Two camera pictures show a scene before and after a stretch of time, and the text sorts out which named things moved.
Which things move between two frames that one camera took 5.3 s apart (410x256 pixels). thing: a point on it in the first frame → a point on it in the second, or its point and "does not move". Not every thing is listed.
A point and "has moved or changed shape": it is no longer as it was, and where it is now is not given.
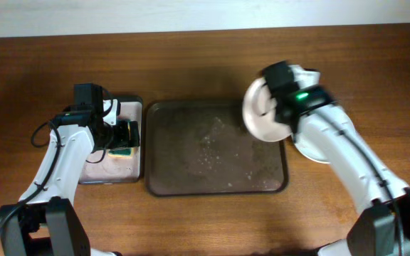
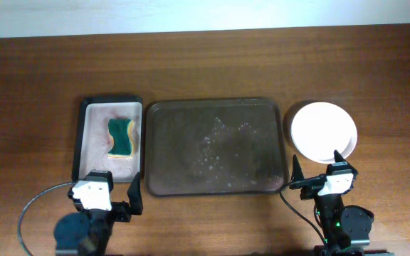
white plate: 259,112 has moved or changed shape
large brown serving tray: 206,148 does not move
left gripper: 123,139 → 122,210
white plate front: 316,146 does not move
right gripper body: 277,114 → 310,192
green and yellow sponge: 124,153 does not move
